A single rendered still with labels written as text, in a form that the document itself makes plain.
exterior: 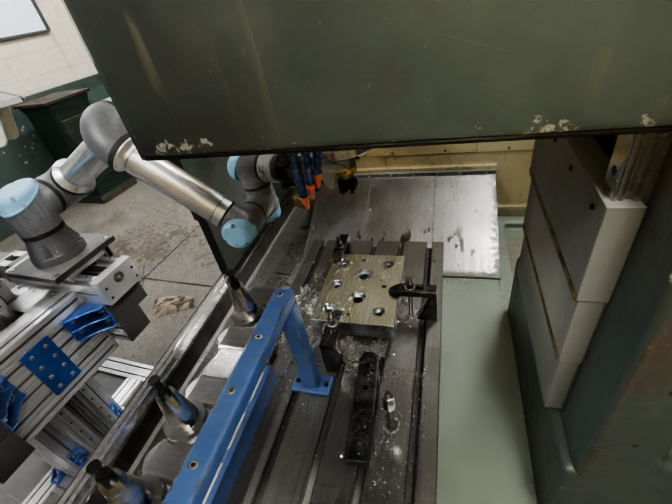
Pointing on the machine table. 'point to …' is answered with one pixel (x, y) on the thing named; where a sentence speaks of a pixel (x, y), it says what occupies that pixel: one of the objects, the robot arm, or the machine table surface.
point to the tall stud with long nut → (389, 409)
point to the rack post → (295, 333)
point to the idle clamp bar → (362, 440)
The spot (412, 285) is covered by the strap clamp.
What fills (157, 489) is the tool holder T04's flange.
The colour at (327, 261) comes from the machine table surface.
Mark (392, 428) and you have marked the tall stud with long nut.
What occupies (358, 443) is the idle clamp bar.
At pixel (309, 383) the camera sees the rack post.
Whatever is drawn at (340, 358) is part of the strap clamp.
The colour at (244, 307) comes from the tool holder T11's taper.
